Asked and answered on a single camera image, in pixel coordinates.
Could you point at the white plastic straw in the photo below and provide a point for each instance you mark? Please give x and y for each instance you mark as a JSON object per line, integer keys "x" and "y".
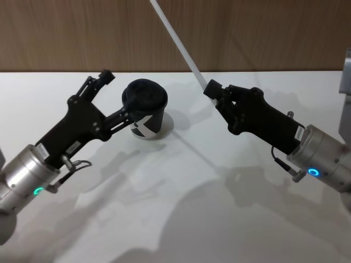
{"x": 179, "y": 41}

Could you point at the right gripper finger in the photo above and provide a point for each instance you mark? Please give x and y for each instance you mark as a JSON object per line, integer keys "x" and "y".
{"x": 215, "y": 89}
{"x": 230, "y": 112}

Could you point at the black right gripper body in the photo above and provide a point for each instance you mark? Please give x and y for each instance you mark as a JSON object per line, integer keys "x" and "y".
{"x": 263, "y": 120}

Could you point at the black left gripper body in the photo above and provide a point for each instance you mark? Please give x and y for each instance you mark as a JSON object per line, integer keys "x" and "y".
{"x": 79, "y": 120}

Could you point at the black paper cup with lid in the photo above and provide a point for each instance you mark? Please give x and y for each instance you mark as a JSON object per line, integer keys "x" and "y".
{"x": 148, "y": 96}

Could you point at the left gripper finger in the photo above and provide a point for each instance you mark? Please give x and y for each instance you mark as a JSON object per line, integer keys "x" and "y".
{"x": 116, "y": 120}
{"x": 93, "y": 83}

